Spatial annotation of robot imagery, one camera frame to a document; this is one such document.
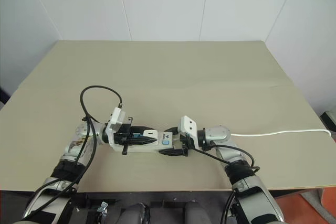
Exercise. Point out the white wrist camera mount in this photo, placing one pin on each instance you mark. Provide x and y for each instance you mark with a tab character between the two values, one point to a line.
115	119
188	125

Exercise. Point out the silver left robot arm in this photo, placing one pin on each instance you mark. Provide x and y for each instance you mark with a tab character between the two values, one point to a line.
80	132

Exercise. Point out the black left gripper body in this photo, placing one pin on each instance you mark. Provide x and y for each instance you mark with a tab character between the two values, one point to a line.
125	135

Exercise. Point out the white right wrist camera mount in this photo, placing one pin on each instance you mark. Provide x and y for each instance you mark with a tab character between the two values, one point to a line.
188	125

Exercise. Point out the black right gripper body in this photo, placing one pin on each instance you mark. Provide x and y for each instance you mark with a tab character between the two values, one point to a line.
186	145

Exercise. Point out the small metal clamp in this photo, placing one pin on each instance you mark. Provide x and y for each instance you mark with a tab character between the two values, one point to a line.
102	207

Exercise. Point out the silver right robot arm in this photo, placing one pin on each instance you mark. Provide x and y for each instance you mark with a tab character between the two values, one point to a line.
220	133

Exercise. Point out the white power strip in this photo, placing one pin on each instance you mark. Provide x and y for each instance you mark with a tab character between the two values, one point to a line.
147	148

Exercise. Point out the dark grey-topped box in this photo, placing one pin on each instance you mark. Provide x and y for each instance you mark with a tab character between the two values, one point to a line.
329	119

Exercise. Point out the dark rounded shape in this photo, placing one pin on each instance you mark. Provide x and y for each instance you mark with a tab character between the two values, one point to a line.
135	214

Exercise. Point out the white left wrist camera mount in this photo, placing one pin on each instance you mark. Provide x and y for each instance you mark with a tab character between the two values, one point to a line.
115	119

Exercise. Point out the dark object at room edge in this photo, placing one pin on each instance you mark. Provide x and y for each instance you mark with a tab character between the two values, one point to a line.
4	96

